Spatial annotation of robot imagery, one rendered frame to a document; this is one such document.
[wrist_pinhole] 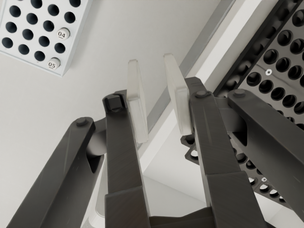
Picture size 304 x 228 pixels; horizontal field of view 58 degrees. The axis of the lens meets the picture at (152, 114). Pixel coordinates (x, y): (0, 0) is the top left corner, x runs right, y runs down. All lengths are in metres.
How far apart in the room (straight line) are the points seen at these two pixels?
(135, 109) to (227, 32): 0.13
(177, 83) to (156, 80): 0.23
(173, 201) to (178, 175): 0.03
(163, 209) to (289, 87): 0.19
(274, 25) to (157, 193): 0.23
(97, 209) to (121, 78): 0.18
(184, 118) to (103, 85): 0.25
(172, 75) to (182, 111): 0.03
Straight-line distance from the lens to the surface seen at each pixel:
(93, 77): 0.39
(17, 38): 0.37
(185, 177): 0.38
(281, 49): 0.26
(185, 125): 0.16
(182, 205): 0.37
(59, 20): 0.35
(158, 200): 0.35
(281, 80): 0.27
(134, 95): 0.15
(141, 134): 0.16
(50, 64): 0.35
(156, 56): 0.38
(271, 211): 0.46
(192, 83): 0.17
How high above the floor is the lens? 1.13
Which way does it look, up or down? 65 degrees down
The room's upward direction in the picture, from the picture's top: 174 degrees clockwise
